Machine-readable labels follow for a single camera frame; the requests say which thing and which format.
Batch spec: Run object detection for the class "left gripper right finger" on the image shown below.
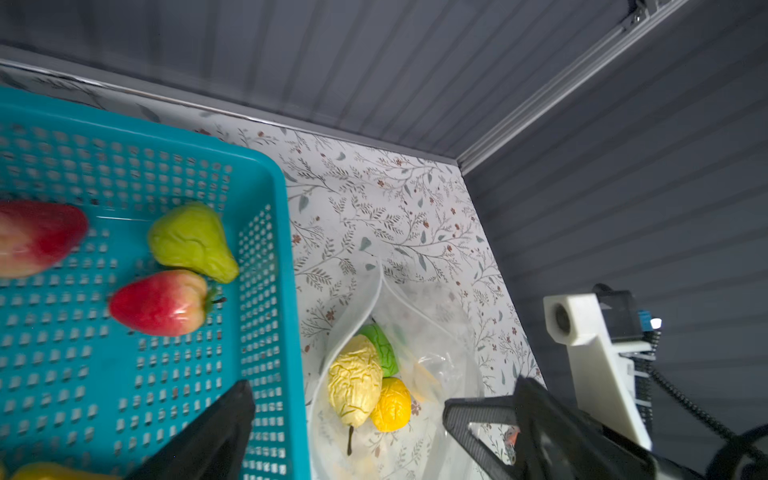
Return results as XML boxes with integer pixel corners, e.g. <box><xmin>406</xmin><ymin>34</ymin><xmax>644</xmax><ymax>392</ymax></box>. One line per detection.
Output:
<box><xmin>443</xmin><ymin>377</ymin><xmax>654</xmax><ymax>479</ymax></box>

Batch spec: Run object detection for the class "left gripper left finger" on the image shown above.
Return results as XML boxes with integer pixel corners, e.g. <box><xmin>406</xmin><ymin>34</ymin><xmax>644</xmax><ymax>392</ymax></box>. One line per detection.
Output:
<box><xmin>128</xmin><ymin>380</ymin><xmax>255</xmax><ymax>480</ymax></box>

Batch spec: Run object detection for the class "pale yellow toy pear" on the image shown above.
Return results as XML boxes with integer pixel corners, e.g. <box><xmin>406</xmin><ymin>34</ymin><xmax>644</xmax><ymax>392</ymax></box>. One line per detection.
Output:
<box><xmin>328</xmin><ymin>335</ymin><xmax>383</xmax><ymax>456</ymax></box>

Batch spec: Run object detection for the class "yellow toy pepper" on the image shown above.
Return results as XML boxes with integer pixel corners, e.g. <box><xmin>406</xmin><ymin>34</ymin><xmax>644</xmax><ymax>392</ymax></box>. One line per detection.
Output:
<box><xmin>9</xmin><ymin>462</ymin><xmax>120</xmax><ymax>480</ymax></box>

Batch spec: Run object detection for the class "yellow toy lemon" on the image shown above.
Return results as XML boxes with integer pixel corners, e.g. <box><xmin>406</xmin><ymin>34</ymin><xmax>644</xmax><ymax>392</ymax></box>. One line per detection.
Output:
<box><xmin>370</xmin><ymin>377</ymin><xmax>411</xmax><ymax>433</ymax></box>

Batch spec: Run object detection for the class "clear zip top bag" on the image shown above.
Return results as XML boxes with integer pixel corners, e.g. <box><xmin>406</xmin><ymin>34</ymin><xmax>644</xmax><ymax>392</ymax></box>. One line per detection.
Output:
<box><xmin>306</xmin><ymin>263</ymin><xmax>484</xmax><ymax>479</ymax></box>

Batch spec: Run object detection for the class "green toy lime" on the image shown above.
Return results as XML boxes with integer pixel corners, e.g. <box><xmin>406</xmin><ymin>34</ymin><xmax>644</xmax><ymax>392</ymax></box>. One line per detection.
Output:
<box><xmin>359</xmin><ymin>323</ymin><xmax>399</xmax><ymax>378</ymax></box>

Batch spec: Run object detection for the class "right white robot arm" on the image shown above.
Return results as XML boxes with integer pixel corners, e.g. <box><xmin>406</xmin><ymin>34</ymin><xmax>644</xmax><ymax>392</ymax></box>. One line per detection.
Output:
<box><xmin>640</xmin><ymin>350</ymin><xmax>767</xmax><ymax>479</ymax></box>

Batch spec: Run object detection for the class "teal plastic basket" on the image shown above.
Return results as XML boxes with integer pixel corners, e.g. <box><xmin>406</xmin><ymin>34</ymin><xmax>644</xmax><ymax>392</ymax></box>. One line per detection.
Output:
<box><xmin>1</xmin><ymin>88</ymin><xmax>311</xmax><ymax>479</ymax></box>

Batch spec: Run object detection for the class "green toy pear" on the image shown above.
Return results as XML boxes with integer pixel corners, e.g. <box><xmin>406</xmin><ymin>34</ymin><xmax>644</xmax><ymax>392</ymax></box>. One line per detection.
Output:
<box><xmin>147</xmin><ymin>202</ymin><xmax>239</xmax><ymax>284</ymax></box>

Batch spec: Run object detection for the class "pale red toy strawberry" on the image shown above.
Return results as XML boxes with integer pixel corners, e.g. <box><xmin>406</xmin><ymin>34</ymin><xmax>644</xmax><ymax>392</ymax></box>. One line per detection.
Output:
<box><xmin>1</xmin><ymin>200</ymin><xmax>89</xmax><ymax>279</ymax></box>

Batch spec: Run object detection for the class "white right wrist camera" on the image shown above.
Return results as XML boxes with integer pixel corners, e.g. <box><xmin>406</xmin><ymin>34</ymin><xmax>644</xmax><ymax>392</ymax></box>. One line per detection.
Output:
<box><xmin>543</xmin><ymin>284</ymin><xmax>662</xmax><ymax>450</ymax></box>

